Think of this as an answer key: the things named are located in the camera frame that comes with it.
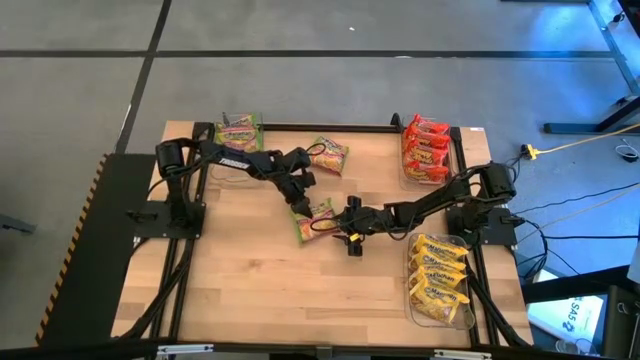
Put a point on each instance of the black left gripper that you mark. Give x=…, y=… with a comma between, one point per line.
x=297, y=185

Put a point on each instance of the black desk leg frame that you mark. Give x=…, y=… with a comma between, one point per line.
x=570, y=128

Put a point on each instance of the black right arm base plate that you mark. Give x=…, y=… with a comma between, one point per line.
x=500, y=230

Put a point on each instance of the black camera mounting rail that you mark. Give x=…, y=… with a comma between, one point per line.
x=270, y=351

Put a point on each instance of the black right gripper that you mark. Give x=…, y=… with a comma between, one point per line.
x=372, y=220

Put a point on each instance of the black metal beam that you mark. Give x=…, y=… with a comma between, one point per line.
x=575, y=285

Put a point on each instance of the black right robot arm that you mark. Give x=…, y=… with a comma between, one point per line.
x=440, y=197

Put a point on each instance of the white printed sign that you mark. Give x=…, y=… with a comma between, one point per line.
x=570, y=315

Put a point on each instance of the black hazard-striped platform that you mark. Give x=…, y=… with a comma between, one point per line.
x=90, y=280

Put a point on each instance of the orange chicken noodle pack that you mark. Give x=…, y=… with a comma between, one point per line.
x=425, y=155
x=425, y=140
x=425, y=172
x=431, y=125

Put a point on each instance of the silver metal bracket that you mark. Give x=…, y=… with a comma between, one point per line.
x=462, y=354
x=185, y=349

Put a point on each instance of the black equipment box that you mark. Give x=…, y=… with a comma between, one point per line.
x=622, y=325

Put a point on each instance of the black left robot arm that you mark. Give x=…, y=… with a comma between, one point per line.
x=232, y=163

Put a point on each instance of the white panel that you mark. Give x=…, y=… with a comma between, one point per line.
x=636, y=262

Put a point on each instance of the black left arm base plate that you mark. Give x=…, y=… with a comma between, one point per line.
x=150, y=225

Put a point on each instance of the clear plastic bin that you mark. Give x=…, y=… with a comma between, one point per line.
x=235, y=181
x=465, y=321
x=425, y=188

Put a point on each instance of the grey metal furniture foot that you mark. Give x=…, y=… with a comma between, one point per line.
x=15, y=223

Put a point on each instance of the black aluminium table frame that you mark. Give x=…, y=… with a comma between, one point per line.
x=350, y=128

